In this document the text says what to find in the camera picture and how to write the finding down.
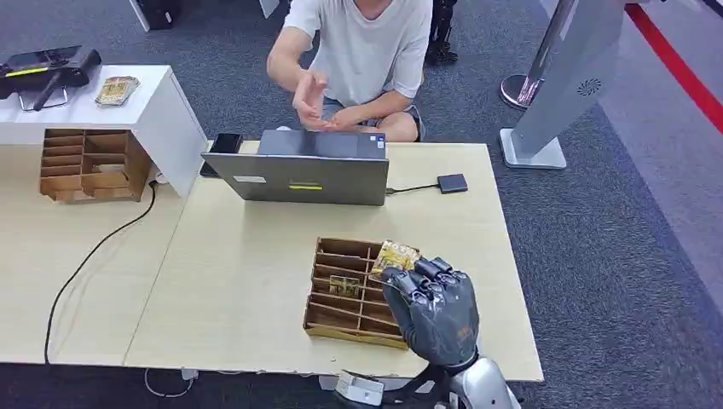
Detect black adapter box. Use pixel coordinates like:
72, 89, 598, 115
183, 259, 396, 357
437, 173, 470, 195

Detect wooden card box with slots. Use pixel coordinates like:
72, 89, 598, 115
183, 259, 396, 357
38, 128, 153, 205
302, 237, 422, 351

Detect white shelf stand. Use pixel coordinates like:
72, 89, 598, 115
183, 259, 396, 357
0, 63, 209, 199

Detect chrome stanchion post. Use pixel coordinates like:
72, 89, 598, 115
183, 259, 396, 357
500, 0, 577, 110

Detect person's left hand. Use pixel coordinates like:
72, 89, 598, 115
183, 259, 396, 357
319, 107, 356, 134

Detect black controller device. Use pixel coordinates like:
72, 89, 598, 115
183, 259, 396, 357
0, 44, 103, 112

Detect thin black adapter cable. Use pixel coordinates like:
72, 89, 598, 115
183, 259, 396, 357
386, 183, 441, 197

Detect person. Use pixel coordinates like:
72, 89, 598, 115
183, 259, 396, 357
266, 0, 435, 143

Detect black robot legs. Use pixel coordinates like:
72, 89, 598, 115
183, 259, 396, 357
425, 0, 460, 64

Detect white cable loop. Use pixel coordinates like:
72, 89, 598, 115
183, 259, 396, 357
142, 368, 196, 400

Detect stack of yellow cards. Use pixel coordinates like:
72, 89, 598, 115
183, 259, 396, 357
94, 74, 142, 107

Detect silver table bracket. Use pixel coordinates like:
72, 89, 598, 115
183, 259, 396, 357
317, 373, 437, 395

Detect grey kiosk stand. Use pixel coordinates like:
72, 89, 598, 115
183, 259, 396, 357
500, 0, 628, 170

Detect long black cable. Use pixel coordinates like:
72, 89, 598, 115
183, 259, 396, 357
43, 180, 158, 366

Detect black cabinet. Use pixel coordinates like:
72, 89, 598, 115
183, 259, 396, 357
128, 0, 182, 32

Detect black phone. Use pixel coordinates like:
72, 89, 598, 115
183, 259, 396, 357
199, 132, 244, 179

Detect person's right hand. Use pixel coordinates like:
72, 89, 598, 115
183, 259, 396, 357
292, 70, 333, 132

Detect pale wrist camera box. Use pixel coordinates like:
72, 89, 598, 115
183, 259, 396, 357
334, 371, 386, 407

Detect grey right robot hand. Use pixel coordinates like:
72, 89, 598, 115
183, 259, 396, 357
381, 256, 481, 372

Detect grey laptop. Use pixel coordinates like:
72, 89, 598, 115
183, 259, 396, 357
200, 130, 390, 207

